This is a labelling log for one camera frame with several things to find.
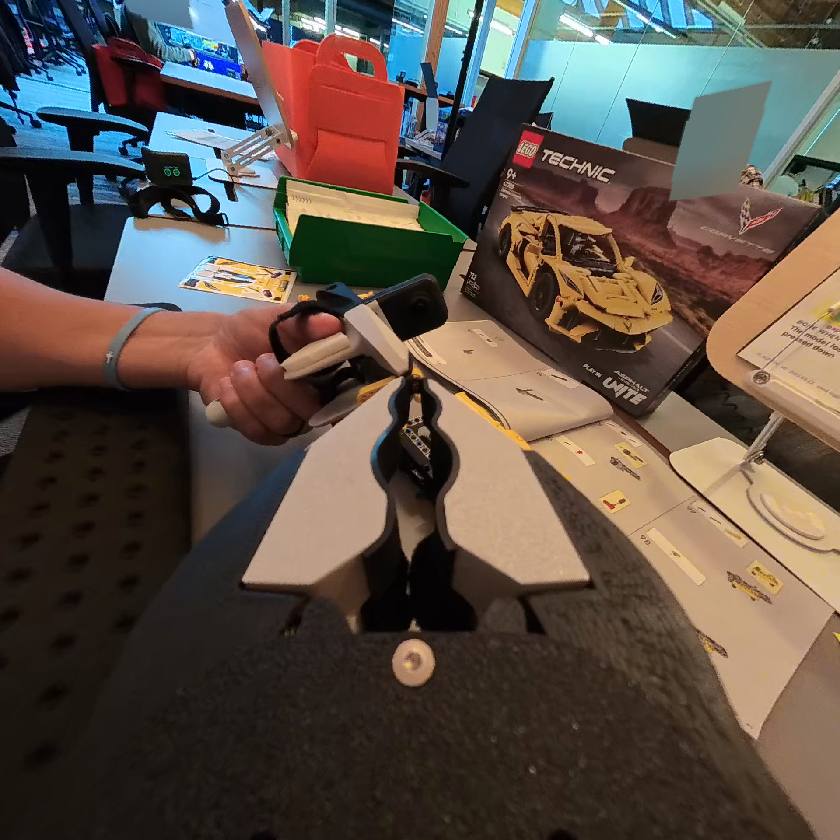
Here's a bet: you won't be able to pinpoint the printed paper sheet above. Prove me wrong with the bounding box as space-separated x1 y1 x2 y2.
738 272 840 388

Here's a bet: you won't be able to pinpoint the green storage bin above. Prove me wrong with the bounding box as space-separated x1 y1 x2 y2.
272 176 470 290

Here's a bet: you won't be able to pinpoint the person's left hand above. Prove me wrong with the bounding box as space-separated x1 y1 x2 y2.
187 305 345 447

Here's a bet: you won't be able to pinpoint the person's left forearm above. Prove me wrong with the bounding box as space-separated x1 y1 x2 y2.
0 268 198 395

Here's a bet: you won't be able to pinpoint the toy car set box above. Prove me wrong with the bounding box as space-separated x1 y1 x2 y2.
459 123 824 417

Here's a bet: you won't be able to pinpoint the black device green lights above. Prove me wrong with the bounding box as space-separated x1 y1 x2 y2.
119 146 229 227

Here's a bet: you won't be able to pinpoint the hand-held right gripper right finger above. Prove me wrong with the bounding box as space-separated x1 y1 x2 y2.
422 381 592 618

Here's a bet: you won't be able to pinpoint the grey desk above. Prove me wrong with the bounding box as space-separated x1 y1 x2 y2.
105 112 840 840

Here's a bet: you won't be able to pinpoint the open instruction booklet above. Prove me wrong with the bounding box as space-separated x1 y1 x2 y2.
525 420 834 739

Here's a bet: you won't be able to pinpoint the colourful printed leaflet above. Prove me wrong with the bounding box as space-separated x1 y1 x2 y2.
178 256 298 304

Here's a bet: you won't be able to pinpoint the red plastic carry case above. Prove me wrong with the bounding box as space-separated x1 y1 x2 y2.
261 34 406 196

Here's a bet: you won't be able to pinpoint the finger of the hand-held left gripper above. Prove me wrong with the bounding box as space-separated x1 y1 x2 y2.
308 378 396 431
341 302 414 378

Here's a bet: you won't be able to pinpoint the red office chair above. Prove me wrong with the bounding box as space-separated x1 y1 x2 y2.
92 38 166 112

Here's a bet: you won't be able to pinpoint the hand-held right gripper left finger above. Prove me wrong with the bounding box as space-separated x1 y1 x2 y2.
240 378 406 632

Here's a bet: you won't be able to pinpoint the partly built toy brick car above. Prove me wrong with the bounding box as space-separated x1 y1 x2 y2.
394 392 572 500

